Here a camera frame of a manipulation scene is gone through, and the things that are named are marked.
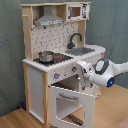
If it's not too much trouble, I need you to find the white oven door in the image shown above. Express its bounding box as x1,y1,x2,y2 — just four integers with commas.
49,86,95,128

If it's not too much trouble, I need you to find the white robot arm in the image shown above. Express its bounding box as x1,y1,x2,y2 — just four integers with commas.
76,58,128,88

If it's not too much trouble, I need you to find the wooden toy kitchen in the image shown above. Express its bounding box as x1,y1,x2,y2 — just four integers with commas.
22,2,105,128

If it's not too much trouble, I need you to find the black toy stovetop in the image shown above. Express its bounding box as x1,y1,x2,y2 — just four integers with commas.
34,53,71,66

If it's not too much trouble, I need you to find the left red stove knob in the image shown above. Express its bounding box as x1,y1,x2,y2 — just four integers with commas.
54,73,60,79

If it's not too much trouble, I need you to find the grey toy sink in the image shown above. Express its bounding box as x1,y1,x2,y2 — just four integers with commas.
66,47,94,56

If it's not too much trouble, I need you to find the black toy faucet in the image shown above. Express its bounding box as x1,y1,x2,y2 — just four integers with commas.
67,33,82,49

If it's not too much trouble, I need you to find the silver toy pot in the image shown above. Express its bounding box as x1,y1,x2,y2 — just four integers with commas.
38,51,54,62

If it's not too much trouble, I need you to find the grey range hood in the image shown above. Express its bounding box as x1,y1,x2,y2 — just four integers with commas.
35,6,64,27

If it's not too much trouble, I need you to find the toy microwave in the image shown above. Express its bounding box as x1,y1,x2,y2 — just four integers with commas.
66,3,90,21

